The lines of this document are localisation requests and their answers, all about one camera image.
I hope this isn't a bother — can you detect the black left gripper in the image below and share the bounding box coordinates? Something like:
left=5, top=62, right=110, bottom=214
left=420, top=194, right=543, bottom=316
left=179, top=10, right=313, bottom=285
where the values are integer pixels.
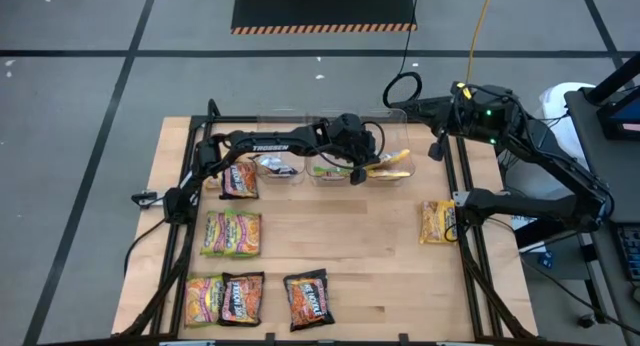
left=327, top=113, right=384, bottom=171

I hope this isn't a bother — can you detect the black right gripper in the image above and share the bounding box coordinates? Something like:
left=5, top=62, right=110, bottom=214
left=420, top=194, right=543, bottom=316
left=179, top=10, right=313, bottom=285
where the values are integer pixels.
left=446, top=82, right=519, bottom=146

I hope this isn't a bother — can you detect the green Maruchan noodle packet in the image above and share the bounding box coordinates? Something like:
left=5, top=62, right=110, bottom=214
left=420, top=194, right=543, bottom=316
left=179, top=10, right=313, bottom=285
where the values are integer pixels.
left=183, top=273, right=226, bottom=330
left=222, top=210, right=263, bottom=259
left=312, top=165, right=354, bottom=181
left=199, top=211, right=229, bottom=258

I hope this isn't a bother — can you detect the clear plastic bin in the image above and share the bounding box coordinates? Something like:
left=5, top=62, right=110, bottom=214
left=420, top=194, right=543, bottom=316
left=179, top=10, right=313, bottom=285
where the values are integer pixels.
left=357, top=104, right=415, bottom=183
left=306, top=105, right=361, bottom=185
left=255, top=105, right=309, bottom=183

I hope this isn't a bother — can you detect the white plastic bag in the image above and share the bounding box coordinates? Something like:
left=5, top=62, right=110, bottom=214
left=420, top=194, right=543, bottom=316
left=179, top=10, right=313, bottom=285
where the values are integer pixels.
left=538, top=81, right=597, bottom=170

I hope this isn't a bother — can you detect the white paper sheet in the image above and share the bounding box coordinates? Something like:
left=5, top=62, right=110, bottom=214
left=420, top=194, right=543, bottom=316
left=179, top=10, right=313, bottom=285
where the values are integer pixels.
left=509, top=209, right=550, bottom=255

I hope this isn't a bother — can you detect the black desk crossbar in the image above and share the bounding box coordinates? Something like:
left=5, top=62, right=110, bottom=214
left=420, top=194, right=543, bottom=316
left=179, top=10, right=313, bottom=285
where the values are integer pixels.
left=514, top=220, right=607, bottom=251

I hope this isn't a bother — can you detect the black diagonal stand beam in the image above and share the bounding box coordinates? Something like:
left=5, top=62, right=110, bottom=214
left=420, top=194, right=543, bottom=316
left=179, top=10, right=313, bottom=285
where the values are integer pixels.
left=588, top=52, right=640, bottom=105

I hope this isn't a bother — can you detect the black monitor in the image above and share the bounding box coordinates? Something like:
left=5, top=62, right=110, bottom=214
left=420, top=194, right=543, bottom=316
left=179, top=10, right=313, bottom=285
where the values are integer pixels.
left=595, top=84, right=640, bottom=141

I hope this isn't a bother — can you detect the grey desk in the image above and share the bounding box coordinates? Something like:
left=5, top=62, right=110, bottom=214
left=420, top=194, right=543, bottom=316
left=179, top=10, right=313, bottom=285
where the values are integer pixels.
left=563, top=85, right=640, bottom=346

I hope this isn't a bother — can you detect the black hazard-striped floor mat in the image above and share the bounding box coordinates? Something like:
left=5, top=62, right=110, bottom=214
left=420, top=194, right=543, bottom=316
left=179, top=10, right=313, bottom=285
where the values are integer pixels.
left=230, top=0, right=418, bottom=36

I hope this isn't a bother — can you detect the black keyboard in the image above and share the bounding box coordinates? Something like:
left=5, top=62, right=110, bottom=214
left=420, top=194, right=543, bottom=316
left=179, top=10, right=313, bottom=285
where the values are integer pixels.
left=615, top=223, right=640, bottom=283

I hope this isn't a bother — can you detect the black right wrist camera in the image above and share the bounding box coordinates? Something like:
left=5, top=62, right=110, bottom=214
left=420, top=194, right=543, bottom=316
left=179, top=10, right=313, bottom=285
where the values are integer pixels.
left=427, top=141, right=450, bottom=163

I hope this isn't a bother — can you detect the black hanging cable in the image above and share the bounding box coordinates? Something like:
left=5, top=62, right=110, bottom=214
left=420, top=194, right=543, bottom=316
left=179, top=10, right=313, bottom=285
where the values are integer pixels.
left=382, top=0, right=424, bottom=107

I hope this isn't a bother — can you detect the yellow hanging cable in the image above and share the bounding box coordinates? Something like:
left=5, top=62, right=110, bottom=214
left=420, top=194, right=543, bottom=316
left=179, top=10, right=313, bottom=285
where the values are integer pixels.
left=463, top=0, right=497, bottom=87

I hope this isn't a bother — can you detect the black metal table frame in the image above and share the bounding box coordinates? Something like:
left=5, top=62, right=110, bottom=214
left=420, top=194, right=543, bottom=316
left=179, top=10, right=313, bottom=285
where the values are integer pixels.
left=112, top=98, right=540, bottom=346

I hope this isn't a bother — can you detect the thin black floor cable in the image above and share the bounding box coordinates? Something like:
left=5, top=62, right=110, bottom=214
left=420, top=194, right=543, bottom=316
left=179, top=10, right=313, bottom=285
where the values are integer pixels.
left=519, top=258, right=640, bottom=337

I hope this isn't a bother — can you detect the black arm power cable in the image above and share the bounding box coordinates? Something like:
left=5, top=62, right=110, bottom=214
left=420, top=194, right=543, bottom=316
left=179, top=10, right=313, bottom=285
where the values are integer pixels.
left=123, top=219, right=169, bottom=278

